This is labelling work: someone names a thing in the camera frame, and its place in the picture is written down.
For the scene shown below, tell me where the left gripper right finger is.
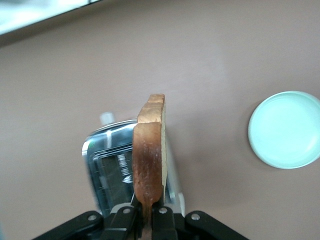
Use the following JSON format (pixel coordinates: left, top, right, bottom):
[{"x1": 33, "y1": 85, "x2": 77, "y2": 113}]
[{"x1": 151, "y1": 199, "x2": 181, "y2": 240}]

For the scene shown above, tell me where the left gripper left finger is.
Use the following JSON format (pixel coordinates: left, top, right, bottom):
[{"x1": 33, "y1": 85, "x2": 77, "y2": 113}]
[{"x1": 99, "y1": 191, "x2": 142, "y2": 240}]

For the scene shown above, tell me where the brown bread slice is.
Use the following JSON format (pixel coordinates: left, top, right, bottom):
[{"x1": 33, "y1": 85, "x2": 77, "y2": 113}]
[{"x1": 131, "y1": 93, "x2": 167, "y2": 240}]

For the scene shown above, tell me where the pale green round plate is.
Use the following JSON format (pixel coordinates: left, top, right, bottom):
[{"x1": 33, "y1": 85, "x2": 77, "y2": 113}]
[{"x1": 247, "y1": 90, "x2": 320, "y2": 170}]

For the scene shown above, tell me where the silver beige toaster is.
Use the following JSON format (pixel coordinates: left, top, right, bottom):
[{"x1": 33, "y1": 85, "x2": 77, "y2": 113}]
[{"x1": 81, "y1": 112, "x2": 186, "y2": 219}]

